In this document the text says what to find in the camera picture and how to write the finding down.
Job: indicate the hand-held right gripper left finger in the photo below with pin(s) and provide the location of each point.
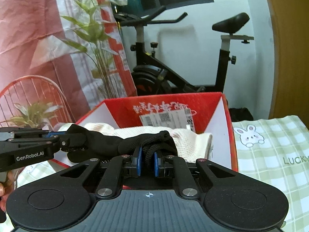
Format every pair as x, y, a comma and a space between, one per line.
138, 160

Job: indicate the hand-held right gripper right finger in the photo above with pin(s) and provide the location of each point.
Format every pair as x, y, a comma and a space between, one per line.
157, 162

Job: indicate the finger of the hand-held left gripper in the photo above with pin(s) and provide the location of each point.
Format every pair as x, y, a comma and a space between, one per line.
36, 142
29, 133

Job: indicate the black glove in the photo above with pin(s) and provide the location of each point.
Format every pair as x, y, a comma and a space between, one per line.
108, 145

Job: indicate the red strawberry print cardboard box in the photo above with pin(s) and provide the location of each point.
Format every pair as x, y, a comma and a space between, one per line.
217, 130

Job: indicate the person's left hand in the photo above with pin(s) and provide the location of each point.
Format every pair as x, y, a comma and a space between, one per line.
9, 181

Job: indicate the cream knitted towel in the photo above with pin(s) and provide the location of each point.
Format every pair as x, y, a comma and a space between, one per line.
190, 145

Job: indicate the black exercise bike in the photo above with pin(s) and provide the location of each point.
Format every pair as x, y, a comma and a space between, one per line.
154, 72

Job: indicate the red printed backdrop cloth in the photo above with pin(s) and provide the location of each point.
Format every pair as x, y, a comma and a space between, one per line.
29, 41

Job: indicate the green checked tablecloth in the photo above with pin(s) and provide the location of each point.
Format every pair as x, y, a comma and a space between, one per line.
270, 174

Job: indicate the wooden door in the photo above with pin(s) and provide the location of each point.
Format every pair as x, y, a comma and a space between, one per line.
292, 53

